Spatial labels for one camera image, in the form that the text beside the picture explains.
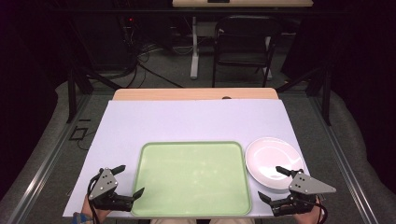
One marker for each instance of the aluminium floor rail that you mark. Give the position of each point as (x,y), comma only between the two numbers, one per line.
(46,161)
(342,161)

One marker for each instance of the pale table cover sheet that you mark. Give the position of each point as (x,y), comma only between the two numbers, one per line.
(186,121)

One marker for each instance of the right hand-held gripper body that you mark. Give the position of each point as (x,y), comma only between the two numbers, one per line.
(306,185)

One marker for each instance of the person's left hand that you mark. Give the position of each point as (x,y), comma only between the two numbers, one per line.
(88,207)

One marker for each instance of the black folding chair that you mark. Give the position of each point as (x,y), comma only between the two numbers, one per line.
(246,37)

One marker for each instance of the white round plate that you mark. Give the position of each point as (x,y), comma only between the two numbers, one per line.
(271,158)

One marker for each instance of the black equipment case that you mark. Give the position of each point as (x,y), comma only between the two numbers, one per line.
(102,40)

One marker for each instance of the blue wrist band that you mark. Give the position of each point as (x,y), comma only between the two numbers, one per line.
(79,218)

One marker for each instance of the black metal stand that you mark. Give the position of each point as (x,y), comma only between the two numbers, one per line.
(325,99)
(72,93)

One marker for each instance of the white desk leg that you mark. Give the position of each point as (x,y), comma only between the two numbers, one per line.
(194,62)
(267,62)

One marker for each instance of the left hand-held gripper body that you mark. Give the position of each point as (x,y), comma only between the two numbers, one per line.
(104,184)

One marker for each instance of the person's right hand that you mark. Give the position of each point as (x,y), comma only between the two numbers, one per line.
(308,216)

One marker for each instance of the black floor socket frame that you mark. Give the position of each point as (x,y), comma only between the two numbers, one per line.
(77,133)

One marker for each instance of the green plastic tray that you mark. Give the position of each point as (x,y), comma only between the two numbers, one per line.
(191,177)

